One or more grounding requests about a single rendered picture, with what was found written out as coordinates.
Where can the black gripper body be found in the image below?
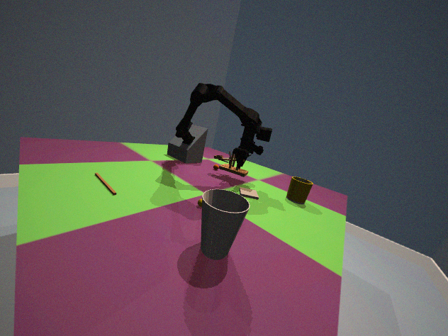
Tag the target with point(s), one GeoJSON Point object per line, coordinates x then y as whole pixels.
{"type": "Point", "coordinates": [242, 150]}

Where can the brown wooden stick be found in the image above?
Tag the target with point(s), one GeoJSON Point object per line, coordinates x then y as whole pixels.
{"type": "Point", "coordinates": [105, 184]}

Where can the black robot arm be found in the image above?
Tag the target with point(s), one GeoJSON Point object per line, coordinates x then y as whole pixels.
{"type": "Point", "coordinates": [250, 119]}

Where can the dark grey cup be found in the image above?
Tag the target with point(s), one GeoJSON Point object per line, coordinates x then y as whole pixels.
{"type": "Point", "coordinates": [223, 213]}

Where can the yellow cup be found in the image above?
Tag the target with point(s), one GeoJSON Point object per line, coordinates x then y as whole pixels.
{"type": "Point", "coordinates": [299, 190]}

